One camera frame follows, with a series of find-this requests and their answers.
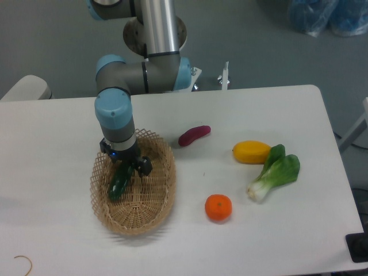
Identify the white chair armrest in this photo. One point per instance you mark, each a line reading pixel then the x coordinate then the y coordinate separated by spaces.
pixel 28 88

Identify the green bok choy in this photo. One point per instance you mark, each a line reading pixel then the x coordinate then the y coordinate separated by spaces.
pixel 279 169

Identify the blue plastic bag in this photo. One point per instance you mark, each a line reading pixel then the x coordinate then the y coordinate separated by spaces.
pixel 345 18

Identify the orange tangerine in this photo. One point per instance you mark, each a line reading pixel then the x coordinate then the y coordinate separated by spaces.
pixel 218 207

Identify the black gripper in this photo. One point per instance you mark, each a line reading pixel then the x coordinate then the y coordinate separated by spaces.
pixel 127 151

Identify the yellow mango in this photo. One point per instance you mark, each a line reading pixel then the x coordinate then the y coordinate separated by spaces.
pixel 251 152

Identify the dark green cucumber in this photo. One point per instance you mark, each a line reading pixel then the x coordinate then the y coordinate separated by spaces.
pixel 120 180

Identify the white metal frame right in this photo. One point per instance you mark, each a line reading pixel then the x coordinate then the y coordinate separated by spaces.
pixel 355 130

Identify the purple sweet potato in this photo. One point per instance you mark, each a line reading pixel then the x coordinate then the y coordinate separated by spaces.
pixel 193 134

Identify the black device at table edge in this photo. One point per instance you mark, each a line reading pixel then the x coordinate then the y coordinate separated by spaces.
pixel 357 246

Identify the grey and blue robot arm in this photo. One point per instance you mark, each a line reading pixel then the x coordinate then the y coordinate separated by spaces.
pixel 163 70

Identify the woven wicker basket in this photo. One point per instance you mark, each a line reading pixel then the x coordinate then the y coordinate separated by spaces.
pixel 146 200

